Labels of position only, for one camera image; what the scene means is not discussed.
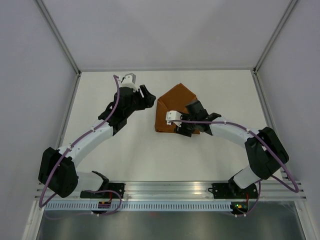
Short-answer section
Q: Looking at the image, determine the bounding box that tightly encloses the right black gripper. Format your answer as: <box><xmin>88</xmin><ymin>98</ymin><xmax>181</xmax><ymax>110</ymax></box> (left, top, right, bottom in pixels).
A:
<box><xmin>174</xmin><ymin>111</ymin><xmax>198</xmax><ymax>138</ymax></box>

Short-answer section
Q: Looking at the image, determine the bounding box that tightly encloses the orange-brown cloth napkin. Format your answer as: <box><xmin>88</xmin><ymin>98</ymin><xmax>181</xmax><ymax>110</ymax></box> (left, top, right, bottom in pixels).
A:
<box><xmin>154</xmin><ymin>83</ymin><xmax>197</xmax><ymax>133</ymax></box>

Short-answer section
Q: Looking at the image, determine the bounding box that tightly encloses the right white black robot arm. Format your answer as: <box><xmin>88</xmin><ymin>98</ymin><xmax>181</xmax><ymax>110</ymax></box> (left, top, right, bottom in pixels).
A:
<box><xmin>165</xmin><ymin>100</ymin><xmax>289</xmax><ymax>198</ymax></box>

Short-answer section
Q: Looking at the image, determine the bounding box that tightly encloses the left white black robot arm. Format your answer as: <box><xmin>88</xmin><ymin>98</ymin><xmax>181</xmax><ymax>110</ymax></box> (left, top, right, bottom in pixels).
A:
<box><xmin>38</xmin><ymin>85</ymin><xmax>156</xmax><ymax>198</ymax></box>

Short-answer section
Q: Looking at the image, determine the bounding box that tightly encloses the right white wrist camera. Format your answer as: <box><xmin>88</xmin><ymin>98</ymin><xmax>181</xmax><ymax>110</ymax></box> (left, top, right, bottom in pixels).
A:
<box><xmin>165</xmin><ymin>110</ymin><xmax>182</xmax><ymax>127</ymax></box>

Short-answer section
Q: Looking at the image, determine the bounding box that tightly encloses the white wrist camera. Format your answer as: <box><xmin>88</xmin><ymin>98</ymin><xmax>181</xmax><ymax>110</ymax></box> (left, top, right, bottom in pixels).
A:
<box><xmin>118</xmin><ymin>73</ymin><xmax>138</xmax><ymax>92</ymax></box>
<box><xmin>165</xmin><ymin>110</ymin><xmax>182</xmax><ymax>127</ymax></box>

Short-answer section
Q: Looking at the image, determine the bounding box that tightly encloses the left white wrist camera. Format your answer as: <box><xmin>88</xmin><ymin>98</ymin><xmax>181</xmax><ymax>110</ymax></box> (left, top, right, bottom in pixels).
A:
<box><xmin>118</xmin><ymin>73</ymin><xmax>138</xmax><ymax>92</ymax></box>

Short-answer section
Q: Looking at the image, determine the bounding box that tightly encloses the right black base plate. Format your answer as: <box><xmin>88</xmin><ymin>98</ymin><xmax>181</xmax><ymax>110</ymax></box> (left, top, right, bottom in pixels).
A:
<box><xmin>207</xmin><ymin>182</ymin><xmax>258</xmax><ymax>200</ymax></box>

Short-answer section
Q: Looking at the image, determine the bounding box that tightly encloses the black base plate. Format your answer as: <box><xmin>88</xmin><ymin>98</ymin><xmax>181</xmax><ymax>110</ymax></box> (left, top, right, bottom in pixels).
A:
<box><xmin>80</xmin><ymin>182</ymin><xmax>125</xmax><ymax>199</ymax></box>
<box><xmin>207</xmin><ymin>182</ymin><xmax>258</xmax><ymax>200</ymax></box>

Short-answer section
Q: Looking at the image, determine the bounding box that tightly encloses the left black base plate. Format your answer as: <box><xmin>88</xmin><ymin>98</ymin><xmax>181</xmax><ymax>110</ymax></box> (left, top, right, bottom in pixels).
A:
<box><xmin>80</xmin><ymin>182</ymin><xmax>125</xmax><ymax>199</ymax></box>

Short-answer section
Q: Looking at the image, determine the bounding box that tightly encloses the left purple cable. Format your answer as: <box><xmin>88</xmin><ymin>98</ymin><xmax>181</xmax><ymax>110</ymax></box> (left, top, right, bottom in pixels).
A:
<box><xmin>39</xmin><ymin>74</ymin><xmax>123</xmax><ymax>221</ymax></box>

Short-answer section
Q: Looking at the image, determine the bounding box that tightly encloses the purple cable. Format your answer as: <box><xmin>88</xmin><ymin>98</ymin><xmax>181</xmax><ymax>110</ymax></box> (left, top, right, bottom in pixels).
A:
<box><xmin>39</xmin><ymin>74</ymin><xmax>123</xmax><ymax>221</ymax></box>
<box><xmin>171</xmin><ymin>119</ymin><xmax>300</xmax><ymax>218</ymax></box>

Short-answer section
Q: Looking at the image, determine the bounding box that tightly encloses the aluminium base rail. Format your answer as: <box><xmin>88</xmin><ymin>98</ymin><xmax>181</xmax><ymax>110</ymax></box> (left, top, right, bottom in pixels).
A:
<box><xmin>34</xmin><ymin>180</ymin><xmax>308</xmax><ymax>201</ymax></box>

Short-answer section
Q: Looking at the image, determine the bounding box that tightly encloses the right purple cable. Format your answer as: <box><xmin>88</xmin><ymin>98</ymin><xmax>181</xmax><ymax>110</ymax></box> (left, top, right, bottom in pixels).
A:
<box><xmin>171</xmin><ymin>119</ymin><xmax>300</xmax><ymax>218</ymax></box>

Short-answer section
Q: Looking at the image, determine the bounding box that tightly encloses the left aluminium frame post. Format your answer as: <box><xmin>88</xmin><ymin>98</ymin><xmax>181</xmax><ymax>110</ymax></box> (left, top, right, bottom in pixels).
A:
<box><xmin>33</xmin><ymin>0</ymin><xmax>81</xmax><ymax>76</ymax></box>

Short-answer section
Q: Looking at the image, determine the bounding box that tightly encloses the aluminium frame post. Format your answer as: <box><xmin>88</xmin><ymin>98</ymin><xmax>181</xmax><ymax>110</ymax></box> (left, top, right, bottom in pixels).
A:
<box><xmin>252</xmin><ymin>0</ymin><xmax>300</xmax><ymax>75</ymax></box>
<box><xmin>33</xmin><ymin>0</ymin><xmax>81</xmax><ymax>76</ymax></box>

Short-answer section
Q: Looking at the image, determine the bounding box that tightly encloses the right aluminium frame post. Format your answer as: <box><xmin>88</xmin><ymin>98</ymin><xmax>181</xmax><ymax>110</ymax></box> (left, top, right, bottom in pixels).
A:
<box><xmin>252</xmin><ymin>0</ymin><xmax>300</xmax><ymax>75</ymax></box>

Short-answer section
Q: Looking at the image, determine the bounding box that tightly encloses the white slotted cable duct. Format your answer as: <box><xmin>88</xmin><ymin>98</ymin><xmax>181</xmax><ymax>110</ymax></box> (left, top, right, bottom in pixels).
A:
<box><xmin>46</xmin><ymin>200</ymin><xmax>232</xmax><ymax>212</ymax></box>

